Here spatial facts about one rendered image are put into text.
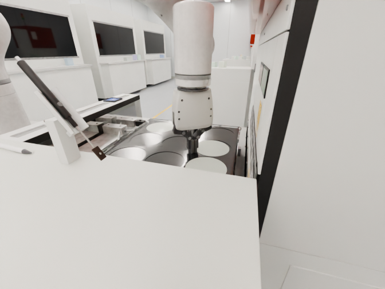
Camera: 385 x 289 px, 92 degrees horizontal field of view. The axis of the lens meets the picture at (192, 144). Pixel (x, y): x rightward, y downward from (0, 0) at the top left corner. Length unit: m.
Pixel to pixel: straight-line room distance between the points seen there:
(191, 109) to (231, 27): 8.04
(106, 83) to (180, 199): 4.98
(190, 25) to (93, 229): 0.37
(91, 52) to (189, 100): 4.78
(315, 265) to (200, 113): 0.38
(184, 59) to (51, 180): 0.32
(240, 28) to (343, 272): 8.21
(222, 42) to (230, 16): 0.88
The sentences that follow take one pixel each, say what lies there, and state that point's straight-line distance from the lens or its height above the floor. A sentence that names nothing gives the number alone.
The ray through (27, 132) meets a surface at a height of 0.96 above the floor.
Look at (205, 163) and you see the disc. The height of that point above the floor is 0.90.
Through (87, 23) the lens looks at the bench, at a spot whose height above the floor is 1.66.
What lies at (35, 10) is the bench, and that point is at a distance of 4.36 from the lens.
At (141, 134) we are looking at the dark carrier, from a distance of 0.65.
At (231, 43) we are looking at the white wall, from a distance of 8.41.
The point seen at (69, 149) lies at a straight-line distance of 0.41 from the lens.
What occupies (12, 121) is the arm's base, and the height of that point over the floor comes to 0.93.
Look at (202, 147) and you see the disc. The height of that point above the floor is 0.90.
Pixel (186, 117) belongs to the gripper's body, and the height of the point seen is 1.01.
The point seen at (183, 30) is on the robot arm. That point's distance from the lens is 0.42.
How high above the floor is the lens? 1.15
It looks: 27 degrees down
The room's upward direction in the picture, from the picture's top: straight up
